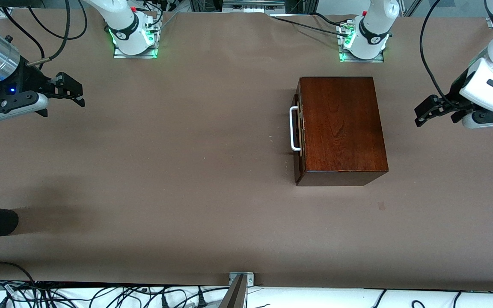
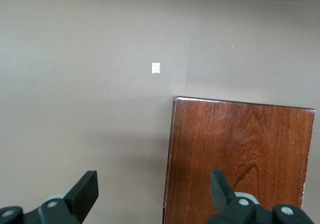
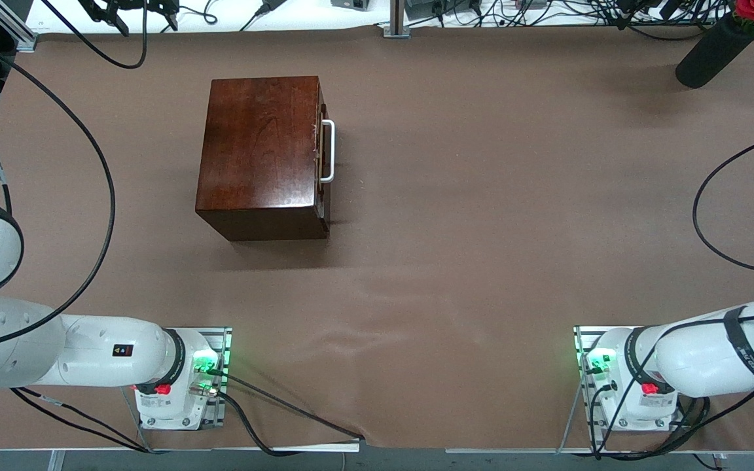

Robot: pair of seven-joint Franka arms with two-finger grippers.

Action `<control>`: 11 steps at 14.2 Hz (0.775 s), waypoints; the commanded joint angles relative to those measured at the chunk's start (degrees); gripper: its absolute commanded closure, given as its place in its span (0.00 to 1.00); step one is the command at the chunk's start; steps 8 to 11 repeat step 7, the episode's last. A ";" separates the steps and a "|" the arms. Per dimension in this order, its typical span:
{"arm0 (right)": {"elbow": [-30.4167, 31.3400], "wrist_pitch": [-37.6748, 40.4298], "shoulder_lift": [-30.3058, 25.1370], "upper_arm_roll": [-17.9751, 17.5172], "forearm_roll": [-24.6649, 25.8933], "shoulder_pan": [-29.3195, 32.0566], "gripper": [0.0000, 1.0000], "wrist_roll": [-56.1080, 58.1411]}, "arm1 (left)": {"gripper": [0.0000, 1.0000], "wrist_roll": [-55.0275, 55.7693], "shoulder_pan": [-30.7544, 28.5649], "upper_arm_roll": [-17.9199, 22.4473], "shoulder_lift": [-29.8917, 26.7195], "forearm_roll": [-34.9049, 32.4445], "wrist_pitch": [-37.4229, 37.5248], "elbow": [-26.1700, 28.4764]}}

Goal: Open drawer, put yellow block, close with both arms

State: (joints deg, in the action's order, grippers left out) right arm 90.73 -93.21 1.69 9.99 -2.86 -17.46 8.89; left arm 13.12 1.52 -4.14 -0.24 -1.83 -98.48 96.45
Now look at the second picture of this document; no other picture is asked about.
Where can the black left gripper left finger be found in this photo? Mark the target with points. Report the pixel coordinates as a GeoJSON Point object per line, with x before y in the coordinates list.
{"type": "Point", "coordinates": [81, 192]}

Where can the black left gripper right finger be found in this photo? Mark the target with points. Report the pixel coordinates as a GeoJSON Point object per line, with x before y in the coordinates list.
{"type": "Point", "coordinates": [220, 194]}

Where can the small square tape patch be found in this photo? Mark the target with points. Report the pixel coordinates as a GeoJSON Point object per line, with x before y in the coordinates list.
{"type": "Point", "coordinates": [156, 68]}

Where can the dark brown wooden cabinet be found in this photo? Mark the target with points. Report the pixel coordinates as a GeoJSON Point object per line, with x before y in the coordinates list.
{"type": "Point", "coordinates": [237, 146]}

